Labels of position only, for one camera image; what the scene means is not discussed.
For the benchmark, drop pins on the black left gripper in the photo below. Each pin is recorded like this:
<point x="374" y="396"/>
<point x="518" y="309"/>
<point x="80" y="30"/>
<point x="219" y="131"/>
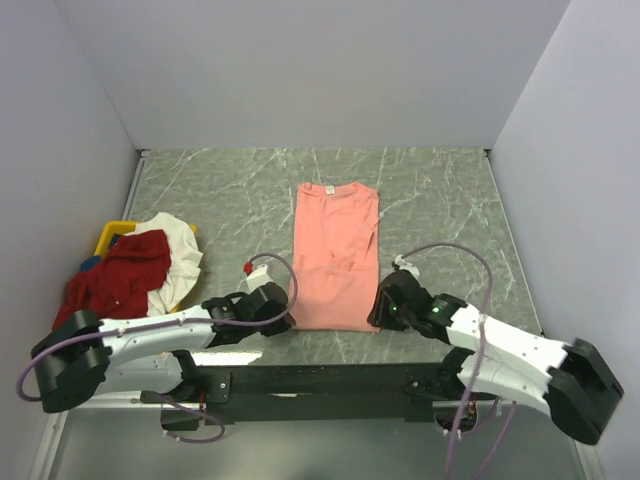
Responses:
<point x="279" y="326"/>

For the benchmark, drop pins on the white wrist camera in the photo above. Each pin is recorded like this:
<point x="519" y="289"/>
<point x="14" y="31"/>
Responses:
<point x="400" y="263"/>
<point x="256" y="276"/>

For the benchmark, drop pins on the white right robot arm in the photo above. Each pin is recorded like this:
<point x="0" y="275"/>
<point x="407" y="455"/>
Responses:
<point x="570" y="383"/>

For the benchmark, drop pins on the pink t shirt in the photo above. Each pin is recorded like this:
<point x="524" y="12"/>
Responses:
<point x="336" y="257"/>

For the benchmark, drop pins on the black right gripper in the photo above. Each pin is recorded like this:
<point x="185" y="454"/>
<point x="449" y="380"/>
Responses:
<point x="378" y="315"/>

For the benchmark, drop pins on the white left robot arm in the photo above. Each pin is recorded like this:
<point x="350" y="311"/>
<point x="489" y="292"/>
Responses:
<point x="87" y="356"/>

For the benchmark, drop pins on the yellow plastic bin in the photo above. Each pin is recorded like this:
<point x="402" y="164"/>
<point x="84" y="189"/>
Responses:
<point x="113" y="231"/>

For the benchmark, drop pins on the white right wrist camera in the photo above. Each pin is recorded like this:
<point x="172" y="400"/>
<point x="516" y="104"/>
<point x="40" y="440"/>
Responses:
<point x="400" y="263"/>

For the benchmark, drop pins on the white t shirt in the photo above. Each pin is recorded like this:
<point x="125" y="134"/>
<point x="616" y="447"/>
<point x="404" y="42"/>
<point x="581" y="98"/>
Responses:
<point x="184" y="269"/>

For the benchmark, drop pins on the red t shirt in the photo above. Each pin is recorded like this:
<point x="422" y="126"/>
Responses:
<point x="118" y="286"/>

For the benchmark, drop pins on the black base beam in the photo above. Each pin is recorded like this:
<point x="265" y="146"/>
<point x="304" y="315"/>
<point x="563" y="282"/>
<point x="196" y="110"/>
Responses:
<point x="255" y="393"/>

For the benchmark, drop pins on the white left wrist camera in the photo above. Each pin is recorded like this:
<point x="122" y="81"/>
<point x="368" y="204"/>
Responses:
<point x="256" y="276"/>

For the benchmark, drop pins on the blue garment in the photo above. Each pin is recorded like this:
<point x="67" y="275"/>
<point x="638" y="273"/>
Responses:
<point x="90" y="263"/>

